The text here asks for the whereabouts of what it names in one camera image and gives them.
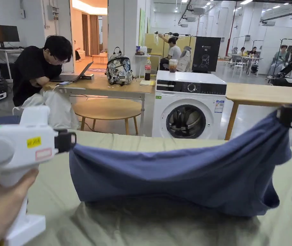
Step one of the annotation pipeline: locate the bed with pale green sheet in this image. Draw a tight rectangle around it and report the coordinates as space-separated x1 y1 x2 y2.
0 130 292 246

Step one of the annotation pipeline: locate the round low wooden table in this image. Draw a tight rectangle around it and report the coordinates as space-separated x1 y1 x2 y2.
73 98 142 135

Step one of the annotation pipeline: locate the person's left hand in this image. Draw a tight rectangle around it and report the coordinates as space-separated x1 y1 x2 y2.
0 169 39 246

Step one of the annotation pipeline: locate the white desk with monitor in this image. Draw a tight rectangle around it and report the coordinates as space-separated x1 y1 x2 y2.
0 24 25 80

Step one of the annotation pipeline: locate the white office chair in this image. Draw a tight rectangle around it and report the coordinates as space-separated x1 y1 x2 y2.
177 46 193 72

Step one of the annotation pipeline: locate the group of people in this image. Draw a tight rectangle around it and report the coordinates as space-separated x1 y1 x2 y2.
229 46 264 76

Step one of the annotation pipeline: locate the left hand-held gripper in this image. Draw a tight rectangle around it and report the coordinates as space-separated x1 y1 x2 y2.
0 105 78 246

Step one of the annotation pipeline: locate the white washing machine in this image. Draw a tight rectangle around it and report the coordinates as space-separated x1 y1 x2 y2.
151 36 227 140

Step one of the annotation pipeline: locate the wooden desk with white legs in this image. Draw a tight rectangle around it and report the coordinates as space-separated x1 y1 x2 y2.
42 47 157 136

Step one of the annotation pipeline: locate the white cloth bundle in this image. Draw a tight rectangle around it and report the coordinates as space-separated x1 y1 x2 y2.
12 89 81 130

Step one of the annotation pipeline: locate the wooden table with wooden legs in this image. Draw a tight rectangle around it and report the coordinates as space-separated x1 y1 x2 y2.
224 82 292 141

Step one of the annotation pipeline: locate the dark blue shirt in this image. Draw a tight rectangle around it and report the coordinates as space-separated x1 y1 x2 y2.
69 110 292 218

